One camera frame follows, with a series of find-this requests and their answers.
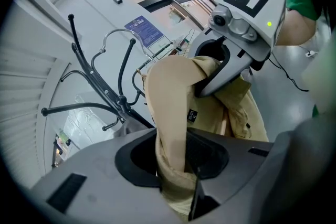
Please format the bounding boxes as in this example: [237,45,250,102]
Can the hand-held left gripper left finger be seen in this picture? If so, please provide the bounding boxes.
[29,129,182,224]

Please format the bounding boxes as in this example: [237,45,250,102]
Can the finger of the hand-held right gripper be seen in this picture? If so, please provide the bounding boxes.
[189,33,225,58]
[195,43,254,99]

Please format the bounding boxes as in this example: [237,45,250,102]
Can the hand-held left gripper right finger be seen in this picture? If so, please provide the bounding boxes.
[184,114,336,224]

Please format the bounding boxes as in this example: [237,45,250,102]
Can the beige shirt clothes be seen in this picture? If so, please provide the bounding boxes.
[144,55,270,221]

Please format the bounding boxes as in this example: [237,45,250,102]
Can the silver wire hanger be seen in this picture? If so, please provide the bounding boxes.
[102,28,159,62]

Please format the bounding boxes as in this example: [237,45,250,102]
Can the black coat stand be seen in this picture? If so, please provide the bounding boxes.
[41,14,159,132]

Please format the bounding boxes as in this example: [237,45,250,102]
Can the person's right forearm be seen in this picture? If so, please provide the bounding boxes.
[274,8,317,47]

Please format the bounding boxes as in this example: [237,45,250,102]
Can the white poster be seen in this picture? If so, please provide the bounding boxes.
[146,35,175,57]

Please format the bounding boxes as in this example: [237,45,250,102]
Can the black garment rack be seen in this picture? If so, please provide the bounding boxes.
[131,40,185,106]

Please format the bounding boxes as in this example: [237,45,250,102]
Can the gray cap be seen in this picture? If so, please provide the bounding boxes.
[113,114,156,140]

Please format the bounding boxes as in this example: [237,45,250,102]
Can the blue poster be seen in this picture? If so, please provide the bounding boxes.
[123,15,164,48]

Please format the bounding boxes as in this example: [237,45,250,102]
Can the black cable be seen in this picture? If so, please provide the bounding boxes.
[268,51,311,93]

